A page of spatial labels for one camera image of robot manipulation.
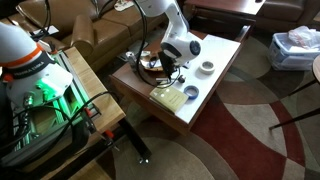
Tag dark brown armchair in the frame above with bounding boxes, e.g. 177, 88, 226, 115
254, 0, 320, 33

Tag black cable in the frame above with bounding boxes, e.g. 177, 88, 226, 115
31, 0, 53, 41
132, 0, 183, 89
13, 90, 119, 161

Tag crumpled plastic bag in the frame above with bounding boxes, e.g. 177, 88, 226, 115
288, 25, 320, 51

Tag blue tape roll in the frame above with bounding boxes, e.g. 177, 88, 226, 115
183, 85, 200, 100

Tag black and white flat device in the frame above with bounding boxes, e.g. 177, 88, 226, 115
29, 24, 60, 39

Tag brown leather sofa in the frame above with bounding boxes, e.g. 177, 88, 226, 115
11, 0, 168, 73

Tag black workbench leg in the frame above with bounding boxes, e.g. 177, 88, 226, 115
118, 118, 153, 164

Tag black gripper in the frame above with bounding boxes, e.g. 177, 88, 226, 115
158, 50, 178, 81

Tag small silver metal cylinder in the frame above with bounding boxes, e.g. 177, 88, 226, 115
155, 76, 173, 84

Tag patterned red beige rug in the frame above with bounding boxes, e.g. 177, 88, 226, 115
96, 16, 320, 180

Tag white masking tape roll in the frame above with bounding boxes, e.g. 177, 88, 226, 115
198, 60, 216, 76

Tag white marble board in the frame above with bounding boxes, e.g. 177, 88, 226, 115
168, 34, 242, 125

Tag gray flat object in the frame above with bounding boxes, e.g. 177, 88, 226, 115
116, 39, 150, 63

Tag orange handled black clamp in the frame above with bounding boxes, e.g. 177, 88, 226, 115
46, 39, 60, 56
83, 105, 119, 152

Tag clear plastic storage bin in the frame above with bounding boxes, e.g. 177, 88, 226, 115
267, 31, 320, 72

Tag light wooden workbench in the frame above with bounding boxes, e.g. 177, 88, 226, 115
19, 46, 127, 180

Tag raised brown table top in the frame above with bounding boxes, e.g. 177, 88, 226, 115
184, 0, 268, 21

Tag light patterned cloth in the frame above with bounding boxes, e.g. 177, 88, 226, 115
114, 0, 135, 12

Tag brown wooden coffee table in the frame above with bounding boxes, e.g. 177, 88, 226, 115
109, 24, 253, 136

